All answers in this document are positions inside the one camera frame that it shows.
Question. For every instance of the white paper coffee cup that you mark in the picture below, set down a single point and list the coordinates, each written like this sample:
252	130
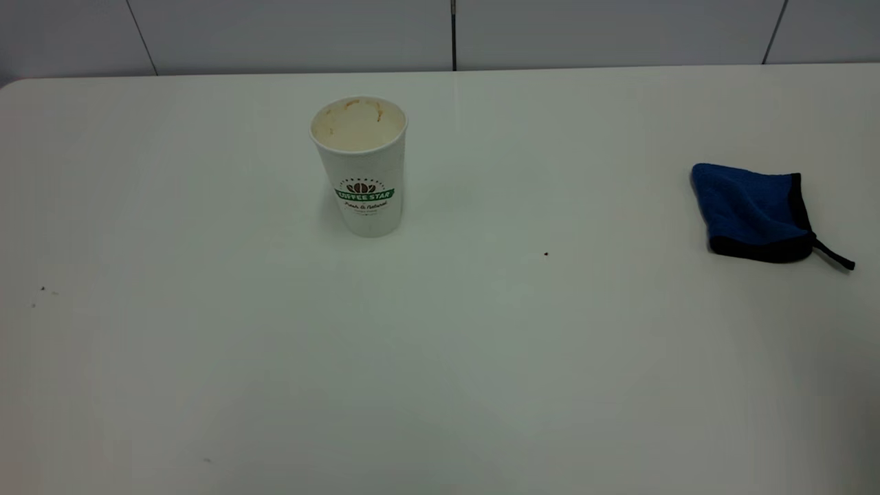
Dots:
364	172

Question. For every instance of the blue microfiber cloth black trim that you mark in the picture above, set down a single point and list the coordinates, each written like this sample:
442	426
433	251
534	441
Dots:
749	210

